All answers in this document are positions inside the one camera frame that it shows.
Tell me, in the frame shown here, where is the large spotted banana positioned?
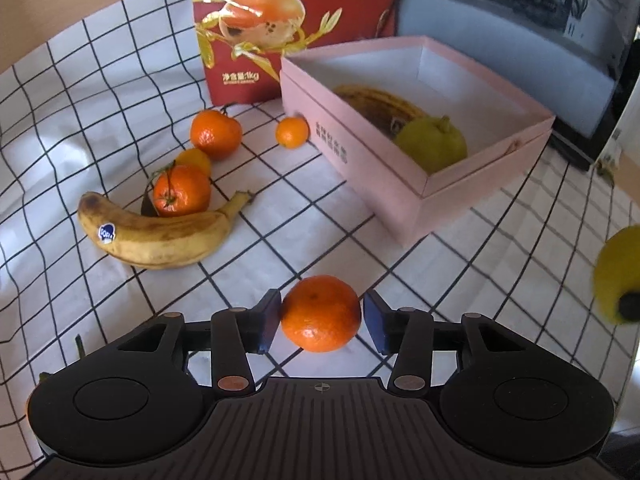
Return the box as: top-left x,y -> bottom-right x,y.
332,85 -> 431,135

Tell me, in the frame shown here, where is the green pear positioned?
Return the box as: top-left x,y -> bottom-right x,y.
394,115 -> 468,173

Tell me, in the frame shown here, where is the mandarin orange with stem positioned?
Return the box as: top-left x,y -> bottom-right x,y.
142,160 -> 212,218

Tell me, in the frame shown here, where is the small yellow banana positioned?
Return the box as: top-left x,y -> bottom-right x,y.
76,190 -> 256,271

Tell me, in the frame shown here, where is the small mandarin orange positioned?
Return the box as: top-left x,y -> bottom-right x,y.
275,116 -> 311,149

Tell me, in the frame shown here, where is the pink cardboard box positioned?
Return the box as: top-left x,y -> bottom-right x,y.
280,35 -> 557,247

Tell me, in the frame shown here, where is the yellow-green lemon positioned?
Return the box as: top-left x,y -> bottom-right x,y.
592,225 -> 640,326

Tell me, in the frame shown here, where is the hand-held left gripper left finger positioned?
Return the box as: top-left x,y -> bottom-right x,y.
117,289 -> 282,394

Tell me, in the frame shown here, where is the red snack bag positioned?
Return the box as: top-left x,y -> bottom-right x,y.
182,0 -> 403,106

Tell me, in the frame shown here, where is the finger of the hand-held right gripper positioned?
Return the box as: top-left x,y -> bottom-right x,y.
617,294 -> 640,323

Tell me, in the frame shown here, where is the white and yellow object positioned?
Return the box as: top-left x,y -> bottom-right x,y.
590,127 -> 626,186

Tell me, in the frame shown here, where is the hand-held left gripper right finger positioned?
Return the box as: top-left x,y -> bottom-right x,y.
363,289 -> 528,395

